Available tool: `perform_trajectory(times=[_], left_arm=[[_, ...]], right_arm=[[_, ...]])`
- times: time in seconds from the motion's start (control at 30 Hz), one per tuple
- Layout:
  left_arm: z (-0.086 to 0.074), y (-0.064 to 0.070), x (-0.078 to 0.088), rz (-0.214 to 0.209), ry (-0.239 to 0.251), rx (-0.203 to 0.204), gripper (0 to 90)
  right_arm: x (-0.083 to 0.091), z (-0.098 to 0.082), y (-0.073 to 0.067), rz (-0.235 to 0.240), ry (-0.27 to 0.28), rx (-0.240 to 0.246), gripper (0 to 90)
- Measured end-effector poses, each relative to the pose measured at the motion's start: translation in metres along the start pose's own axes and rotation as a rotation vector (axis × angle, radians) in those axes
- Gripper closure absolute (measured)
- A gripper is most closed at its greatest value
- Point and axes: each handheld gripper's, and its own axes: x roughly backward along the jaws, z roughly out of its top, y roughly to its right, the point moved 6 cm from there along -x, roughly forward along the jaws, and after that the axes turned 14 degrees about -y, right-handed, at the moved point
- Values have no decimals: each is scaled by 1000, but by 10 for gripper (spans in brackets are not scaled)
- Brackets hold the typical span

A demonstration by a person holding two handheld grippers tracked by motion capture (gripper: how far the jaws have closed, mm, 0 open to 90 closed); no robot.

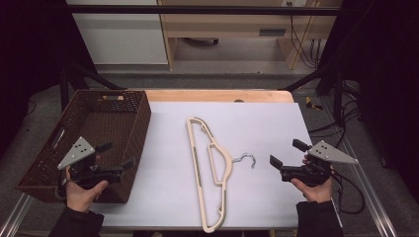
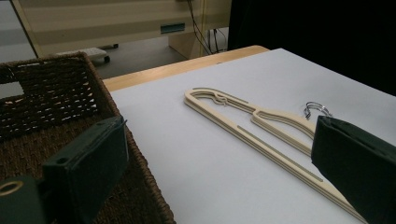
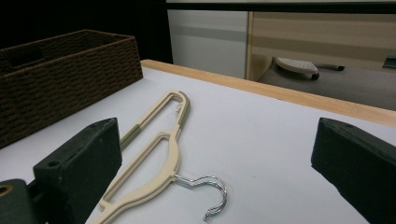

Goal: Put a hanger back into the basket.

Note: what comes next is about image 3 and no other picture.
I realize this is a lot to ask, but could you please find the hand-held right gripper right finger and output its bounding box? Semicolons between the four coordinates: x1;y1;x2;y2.
311;117;396;224

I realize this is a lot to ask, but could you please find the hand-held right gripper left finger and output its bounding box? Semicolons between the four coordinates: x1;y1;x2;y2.
33;117;123;224

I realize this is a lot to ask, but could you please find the beige plastic clothes hanger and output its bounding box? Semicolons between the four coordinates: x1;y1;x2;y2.
88;90;228;224

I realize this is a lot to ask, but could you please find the brown woven basket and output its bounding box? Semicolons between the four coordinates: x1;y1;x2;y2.
0;29;144;149

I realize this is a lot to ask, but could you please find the white chair base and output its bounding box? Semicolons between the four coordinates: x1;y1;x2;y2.
274;56;346;81

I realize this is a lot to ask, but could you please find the light wooden desk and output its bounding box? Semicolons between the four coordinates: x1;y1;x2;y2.
246;11;396;82

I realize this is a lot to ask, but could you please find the white cabinet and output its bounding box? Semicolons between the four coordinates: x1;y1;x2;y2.
166;8;250;79

